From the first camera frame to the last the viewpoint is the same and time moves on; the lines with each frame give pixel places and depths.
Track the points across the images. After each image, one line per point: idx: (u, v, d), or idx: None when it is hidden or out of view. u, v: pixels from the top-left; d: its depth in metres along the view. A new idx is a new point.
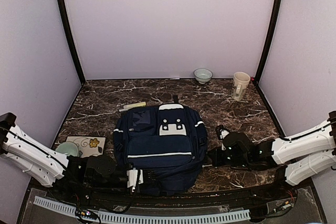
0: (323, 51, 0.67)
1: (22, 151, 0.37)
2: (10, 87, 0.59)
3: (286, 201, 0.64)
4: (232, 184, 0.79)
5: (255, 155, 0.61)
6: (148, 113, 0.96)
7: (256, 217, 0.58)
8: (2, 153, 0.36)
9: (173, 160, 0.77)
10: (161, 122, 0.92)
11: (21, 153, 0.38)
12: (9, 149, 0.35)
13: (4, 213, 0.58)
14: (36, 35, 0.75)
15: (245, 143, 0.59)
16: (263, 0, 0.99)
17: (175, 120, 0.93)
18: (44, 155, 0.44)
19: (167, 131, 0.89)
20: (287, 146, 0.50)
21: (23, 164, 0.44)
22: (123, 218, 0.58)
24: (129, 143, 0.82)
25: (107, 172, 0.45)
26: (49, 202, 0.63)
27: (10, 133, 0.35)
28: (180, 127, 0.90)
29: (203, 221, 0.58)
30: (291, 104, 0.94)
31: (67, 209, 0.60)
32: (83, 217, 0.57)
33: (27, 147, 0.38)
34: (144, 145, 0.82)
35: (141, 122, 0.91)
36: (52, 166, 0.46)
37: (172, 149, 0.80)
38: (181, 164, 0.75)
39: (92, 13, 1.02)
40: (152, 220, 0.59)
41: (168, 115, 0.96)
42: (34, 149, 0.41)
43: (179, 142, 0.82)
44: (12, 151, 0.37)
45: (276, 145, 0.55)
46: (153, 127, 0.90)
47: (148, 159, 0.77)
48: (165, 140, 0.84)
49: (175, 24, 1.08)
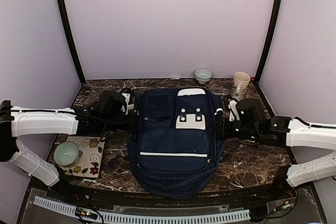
0: (323, 51, 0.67)
1: (32, 120, 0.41)
2: (11, 87, 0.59)
3: (286, 201, 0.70)
4: (232, 184, 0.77)
5: (266, 127, 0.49)
6: (167, 98, 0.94)
7: (256, 217, 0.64)
8: (18, 134, 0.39)
9: (187, 162, 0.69)
10: (179, 112, 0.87)
11: (32, 124, 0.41)
12: (21, 125, 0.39)
13: (8, 213, 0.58)
14: (36, 36, 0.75)
15: (259, 112, 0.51)
16: None
17: (195, 110, 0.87)
18: (49, 114, 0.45)
19: (185, 123, 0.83)
20: (305, 130, 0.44)
21: (31, 163, 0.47)
22: (123, 218, 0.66)
24: (143, 135, 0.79)
25: (119, 97, 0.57)
26: (49, 202, 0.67)
27: (11, 112, 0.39)
28: (199, 119, 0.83)
29: (203, 221, 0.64)
30: (291, 104, 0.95)
31: (67, 209, 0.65)
32: (83, 217, 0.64)
33: (32, 116, 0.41)
34: (158, 140, 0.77)
35: (159, 112, 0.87)
36: (64, 118, 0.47)
37: (186, 148, 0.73)
38: (193, 171, 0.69)
39: (91, 12, 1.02)
40: (152, 220, 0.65)
41: (188, 103, 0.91)
42: (39, 113, 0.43)
43: (196, 140, 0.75)
44: (23, 129, 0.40)
45: (293, 125, 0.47)
46: (170, 119, 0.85)
47: (162, 157, 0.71)
48: (183, 135, 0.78)
49: (175, 24, 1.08)
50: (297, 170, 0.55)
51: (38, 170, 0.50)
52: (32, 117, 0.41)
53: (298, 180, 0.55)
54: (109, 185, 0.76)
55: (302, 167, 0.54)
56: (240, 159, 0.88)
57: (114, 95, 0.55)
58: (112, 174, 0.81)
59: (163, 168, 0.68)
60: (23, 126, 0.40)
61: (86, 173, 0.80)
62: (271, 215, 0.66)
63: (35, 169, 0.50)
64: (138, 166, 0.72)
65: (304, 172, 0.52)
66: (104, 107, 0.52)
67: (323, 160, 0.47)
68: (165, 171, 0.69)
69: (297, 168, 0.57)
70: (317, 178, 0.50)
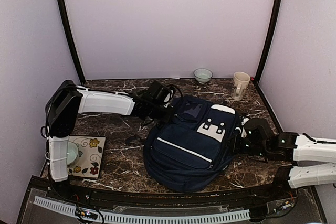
0: (323, 50, 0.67)
1: (98, 98, 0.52)
2: (11, 87, 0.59)
3: (286, 201, 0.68)
4: (232, 184, 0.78)
5: (274, 143, 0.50)
6: (200, 105, 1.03)
7: (256, 217, 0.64)
8: (84, 106, 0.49)
9: (191, 158, 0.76)
10: (205, 120, 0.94)
11: (97, 101, 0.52)
12: (87, 100, 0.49)
13: (7, 213, 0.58)
14: (36, 36, 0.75)
15: (266, 130, 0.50)
16: None
17: (219, 123, 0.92)
18: (113, 94, 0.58)
19: (207, 130, 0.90)
20: (312, 146, 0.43)
21: (60, 152, 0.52)
22: (123, 218, 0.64)
24: (168, 124, 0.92)
25: (165, 86, 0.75)
26: (49, 202, 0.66)
27: (80, 88, 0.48)
28: (220, 131, 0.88)
29: (202, 221, 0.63)
30: (291, 104, 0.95)
31: (67, 208, 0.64)
32: (83, 217, 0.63)
33: (97, 95, 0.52)
34: (176, 135, 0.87)
35: (189, 113, 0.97)
36: (123, 99, 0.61)
37: (197, 149, 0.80)
38: (193, 168, 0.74)
39: (91, 12, 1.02)
40: (151, 220, 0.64)
41: (218, 116, 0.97)
42: (103, 93, 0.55)
43: (208, 147, 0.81)
44: (90, 104, 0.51)
45: (300, 141, 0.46)
46: (196, 123, 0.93)
47: (172, 147, 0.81)
48: (200, 138, 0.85)
49: (176, 24, 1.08)
50: (300, 173, 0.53)
51: (60, 161, 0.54)
52: (96, 96, 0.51)
53: (299, 182, 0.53)
54: (109, 185, 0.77)
55: (305, 171, 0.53)
56: (241, 159, 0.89)
57: (161, 84, 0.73)
58: (112, 174, 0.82)
59: (170, 156, 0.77)
60: (89, 102, 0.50)
61: (86, 173, 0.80)
62: (271, 215, 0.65)
63: (62, 158, 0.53)
64: (151, 148, 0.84)
65: (307, 174, 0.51)
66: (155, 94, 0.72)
67: (327, 168, 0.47)
68: (171, 159, 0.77)
69: (300, 171, 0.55)
70: (318, 183, 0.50)
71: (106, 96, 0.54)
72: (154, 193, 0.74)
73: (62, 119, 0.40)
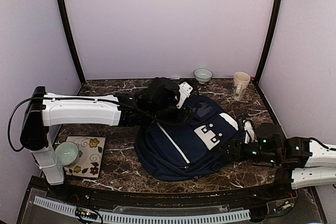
0: (323, 50, 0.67)
1: (65, 109, 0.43)
2: (11, 87, 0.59)
3: (286, 201, 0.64)
4: (232, 184, 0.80)
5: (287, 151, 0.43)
6: (209, 105, 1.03)
7: (256, 217, 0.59)
8: (52, 118, 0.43)
9: (172, 151, 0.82)
10: (207, 125, 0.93)
11: (68, 112, 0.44)
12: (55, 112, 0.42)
13: (6, 213, 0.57)
14: (35, 36, 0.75)
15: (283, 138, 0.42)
16: None
17: (218, 132, 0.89)
18: (86, 103, 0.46)
19: (203, 134, 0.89)
20: (326, 154, 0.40)
21: (48, 161, 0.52)
22: (123, 218, 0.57)
24: None
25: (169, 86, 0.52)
26: (50, 202, 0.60)
27: (45, 99, 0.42)
28: (214, 140, 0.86)
29: (202, 221, 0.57)
30: (292, 104, 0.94)
31: (67, 208, 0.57)
32: (83, 217, 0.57)
33: (66, 105, 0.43)
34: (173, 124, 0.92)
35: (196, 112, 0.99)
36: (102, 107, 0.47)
37: (183, 146, 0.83)
38: (171, 162, 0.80)
39: (91, 12, 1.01)
40: (151, 220, 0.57)
41: (222, 125, 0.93)
42: (71, 101, 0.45)
43: (195, 149, 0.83)
44: (61, 116, 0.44)
45: (314, 148, 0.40)
46: (198, 123, 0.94)
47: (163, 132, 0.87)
48: (193, 138, 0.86)
49: (176, 23, 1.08)
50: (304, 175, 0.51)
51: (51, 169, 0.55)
52: (64, 105, 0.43)
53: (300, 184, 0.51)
54: (109, 185, 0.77)
55: (308, 172, 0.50)
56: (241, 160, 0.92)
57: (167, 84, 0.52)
58: (112, 174, 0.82)
59: (157, 146, 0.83)
60: (58, 112, 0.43)
61: (86, 173, 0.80)
62: (271, 215, 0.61)
63: (50, 166, 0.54)
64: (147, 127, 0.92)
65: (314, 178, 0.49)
66: (153, 98, 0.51)
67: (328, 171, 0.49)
68: (157, 147, 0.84)
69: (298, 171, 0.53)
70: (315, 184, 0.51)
71: (79, 106, 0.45)
72: (154, 193, 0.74)
73: (30, 134, 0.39)
